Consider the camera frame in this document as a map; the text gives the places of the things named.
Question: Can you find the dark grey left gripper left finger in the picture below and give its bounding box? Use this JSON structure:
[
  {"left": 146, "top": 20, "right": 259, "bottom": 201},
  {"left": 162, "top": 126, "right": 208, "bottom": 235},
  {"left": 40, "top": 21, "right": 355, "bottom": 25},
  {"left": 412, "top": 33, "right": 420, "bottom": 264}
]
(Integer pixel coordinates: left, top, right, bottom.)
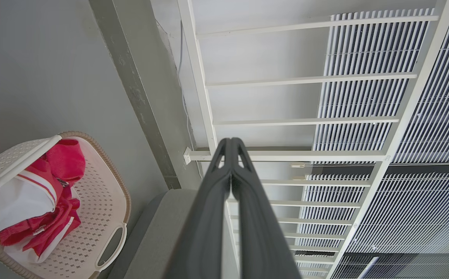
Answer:
[{"left": 165, "top": 138, "right": 232, "bottom": 279}]

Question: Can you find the white slatted window blind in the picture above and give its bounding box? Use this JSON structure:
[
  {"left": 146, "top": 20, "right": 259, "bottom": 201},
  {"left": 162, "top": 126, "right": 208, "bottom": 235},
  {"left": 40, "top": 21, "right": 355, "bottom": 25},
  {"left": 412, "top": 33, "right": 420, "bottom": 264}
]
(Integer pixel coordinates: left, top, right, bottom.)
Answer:
[{"left": 294, "top": 7, "right": 449, "bottom": 279}]

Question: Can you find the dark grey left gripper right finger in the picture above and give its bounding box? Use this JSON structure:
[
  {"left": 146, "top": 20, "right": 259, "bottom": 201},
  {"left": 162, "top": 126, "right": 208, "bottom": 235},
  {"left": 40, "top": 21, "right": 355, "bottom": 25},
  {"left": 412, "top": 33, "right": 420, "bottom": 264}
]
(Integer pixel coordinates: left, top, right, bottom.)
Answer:
[{"left": 231, "top": 138, "right": 302, "bottom": 279}]

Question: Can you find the red and white sports jersey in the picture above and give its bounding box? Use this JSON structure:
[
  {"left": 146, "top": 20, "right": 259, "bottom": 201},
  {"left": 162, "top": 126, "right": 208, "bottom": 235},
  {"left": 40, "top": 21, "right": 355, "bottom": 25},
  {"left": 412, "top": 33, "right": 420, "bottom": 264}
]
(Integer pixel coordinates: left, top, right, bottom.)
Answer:
[{"left": 0, "top": 139, "right": 86, "bottom": 264}]

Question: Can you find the cream perforated plastic laundry basket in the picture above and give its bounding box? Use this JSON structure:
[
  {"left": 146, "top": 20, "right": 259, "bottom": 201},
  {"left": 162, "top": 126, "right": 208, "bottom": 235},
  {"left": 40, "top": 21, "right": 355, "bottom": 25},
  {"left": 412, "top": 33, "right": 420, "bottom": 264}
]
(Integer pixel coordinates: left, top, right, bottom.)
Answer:
[{"left": 0, "top": 131, "right": 132, "bottom": 279}]

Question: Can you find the grey skirting board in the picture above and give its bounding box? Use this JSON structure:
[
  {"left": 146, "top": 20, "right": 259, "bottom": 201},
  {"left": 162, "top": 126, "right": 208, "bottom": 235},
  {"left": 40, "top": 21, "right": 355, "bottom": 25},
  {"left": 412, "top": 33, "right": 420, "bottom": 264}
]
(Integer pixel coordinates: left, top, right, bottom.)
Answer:
[{"left": 89, "top": 0, "right": 182, "bottom": 190}]

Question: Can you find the thin white wall cable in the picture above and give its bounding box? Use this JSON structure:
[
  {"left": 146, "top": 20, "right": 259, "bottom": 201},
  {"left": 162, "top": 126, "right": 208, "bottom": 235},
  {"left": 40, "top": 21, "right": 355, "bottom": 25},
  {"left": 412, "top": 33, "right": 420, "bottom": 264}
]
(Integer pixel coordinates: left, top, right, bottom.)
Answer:
[{"left": 177, "top": 20, "right": 204, "bottom": 179}]

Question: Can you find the grey fabric sofa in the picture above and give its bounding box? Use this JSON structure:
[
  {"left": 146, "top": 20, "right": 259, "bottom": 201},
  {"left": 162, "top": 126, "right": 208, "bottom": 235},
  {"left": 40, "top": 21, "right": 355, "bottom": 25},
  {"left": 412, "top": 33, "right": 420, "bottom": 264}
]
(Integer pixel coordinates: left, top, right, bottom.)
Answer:
[{"left": 107, "top": 189, "right": 241, "bottom": 279}]

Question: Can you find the white metal ladder-like frame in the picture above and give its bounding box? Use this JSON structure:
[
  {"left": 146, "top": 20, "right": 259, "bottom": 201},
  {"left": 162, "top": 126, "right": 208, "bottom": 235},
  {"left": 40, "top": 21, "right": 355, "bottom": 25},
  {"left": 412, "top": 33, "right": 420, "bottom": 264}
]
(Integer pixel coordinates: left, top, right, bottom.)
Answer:
[{"left": 177, "top": 0, "right": 449, "bottom": 279}]

